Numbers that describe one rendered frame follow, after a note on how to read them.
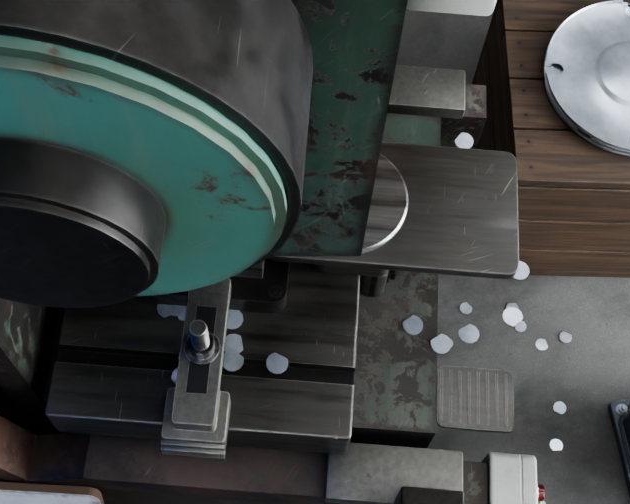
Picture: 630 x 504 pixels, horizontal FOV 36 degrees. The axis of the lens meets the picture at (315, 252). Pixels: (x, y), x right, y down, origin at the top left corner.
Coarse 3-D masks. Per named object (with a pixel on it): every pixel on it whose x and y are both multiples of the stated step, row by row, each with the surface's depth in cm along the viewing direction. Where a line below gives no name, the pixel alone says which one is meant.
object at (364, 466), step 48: (0, 432) 100; (0, 480) 105; (48, 480) 103; (96, 480) 102; (144, 480) 101; (192, 480) 102; (240, 480) 102; (288, 480) 102; (336, 480) 100; (384, 480) 100; (432, 480) 100; (480, 480) 103
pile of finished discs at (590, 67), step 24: (576, 24) 160; (600, 24) 160; (624, 24) 160; (552, 48) 158; (576, 48) 158; (600, 48) 158; (624, 48) 158; (552, 72) 157; (576, 72) 156; (600, 72) 156; (624, 72) 156; (552, 96) 154; (576, 96) 154; (600, 96) 154; (624, 96) 154; (576, 120) 152; (600, 120) 152; (624, 120) 153; (600, 144) 151; (624, 144) 151
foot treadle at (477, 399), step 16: (448, 368) 156; (464, 368) 156; (480, 368) 156; (448, 384) 155; (464, 384) 155; (480, 384) 155; (496, 384) 155; (512, 384) 155; (448, 400) 154; (464, 400) 154; (480, 400) 154; (496, 400) 154; (512, 400) 154; (448, 416) 153; (464, 416) 153; (480, 416) 153; (496, 416) 153; (512, 416) 153
